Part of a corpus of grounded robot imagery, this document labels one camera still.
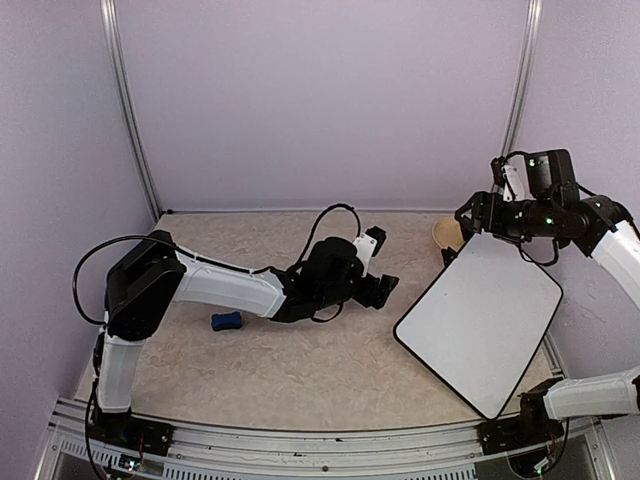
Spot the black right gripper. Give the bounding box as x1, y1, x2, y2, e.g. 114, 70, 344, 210
456, 189, 560, 243

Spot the metal whiteboard stand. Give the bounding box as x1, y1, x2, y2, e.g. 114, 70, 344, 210
441, 247, 458, 267

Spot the white whiteboard with black frame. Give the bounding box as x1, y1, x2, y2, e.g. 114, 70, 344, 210
393, 234, 563, 420

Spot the blue whiteboard eraser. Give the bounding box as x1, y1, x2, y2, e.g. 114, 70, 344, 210
211, 311, 243, 332

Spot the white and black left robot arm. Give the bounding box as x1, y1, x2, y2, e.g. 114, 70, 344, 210
85, 227, 399, 456

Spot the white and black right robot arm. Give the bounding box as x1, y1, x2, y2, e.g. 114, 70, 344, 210
454, 149, 639, 454

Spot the beige wooden plate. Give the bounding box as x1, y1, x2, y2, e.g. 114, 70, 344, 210
432, 216, 465, 251

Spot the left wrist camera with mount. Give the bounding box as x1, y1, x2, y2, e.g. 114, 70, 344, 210
352, 226, 387, 277

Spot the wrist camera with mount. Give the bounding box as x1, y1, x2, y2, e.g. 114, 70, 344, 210
352, 226, 387, 277
491, 157, 525, 202

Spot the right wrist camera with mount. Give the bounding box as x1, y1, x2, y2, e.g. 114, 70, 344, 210
491, 157, 525, 202

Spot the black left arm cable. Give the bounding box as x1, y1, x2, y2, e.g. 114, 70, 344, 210
72, 203, 364, 326

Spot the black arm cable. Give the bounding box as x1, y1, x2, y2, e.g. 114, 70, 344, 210
517, 184, 596, 266
72, 203, 364, 326

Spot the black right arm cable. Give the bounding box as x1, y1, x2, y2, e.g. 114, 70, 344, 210
517, 184, 596, 266

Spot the right aluminium frame post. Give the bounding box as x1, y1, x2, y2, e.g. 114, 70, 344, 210
499, 0, 543, 157

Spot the aluminium frame post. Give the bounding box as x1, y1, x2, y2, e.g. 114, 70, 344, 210
499, 0, 543, 157
100, 0, 163, 222

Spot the front aluminium rail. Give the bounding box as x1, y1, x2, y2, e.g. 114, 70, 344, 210
37, 397, 614, 480

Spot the left aluminium frame post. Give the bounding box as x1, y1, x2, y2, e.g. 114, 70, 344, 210
100, 0, 163, 222

